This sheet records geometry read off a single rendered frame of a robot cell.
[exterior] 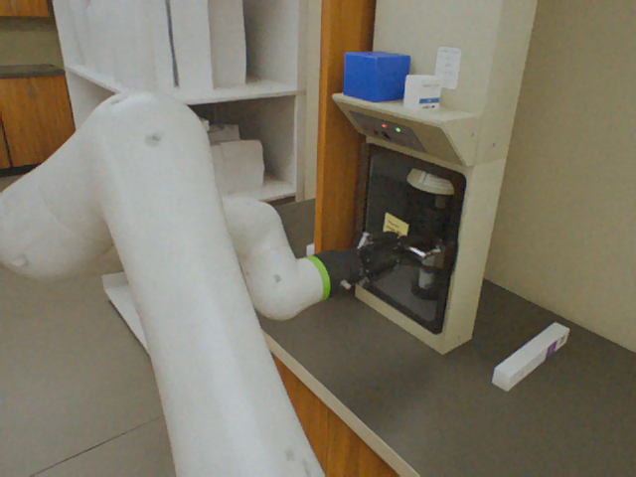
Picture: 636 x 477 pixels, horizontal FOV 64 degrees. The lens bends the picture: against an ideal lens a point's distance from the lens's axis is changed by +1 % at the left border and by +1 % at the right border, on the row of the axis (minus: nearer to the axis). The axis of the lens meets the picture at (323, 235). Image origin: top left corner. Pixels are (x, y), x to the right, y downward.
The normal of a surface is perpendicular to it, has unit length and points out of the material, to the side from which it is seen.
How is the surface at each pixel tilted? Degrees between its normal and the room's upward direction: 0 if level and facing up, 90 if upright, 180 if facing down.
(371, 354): 0
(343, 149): 90
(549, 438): 0
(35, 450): 0
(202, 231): 44
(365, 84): 90
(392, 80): 90
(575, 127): 90
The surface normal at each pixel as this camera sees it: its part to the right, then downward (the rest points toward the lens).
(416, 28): -0.79, 0.23
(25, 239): -0.08, 0.39
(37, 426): 0.04, -0.90
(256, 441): 0.32, -0.53
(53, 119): 0.61, 0.36
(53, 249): 0.12, 0.61
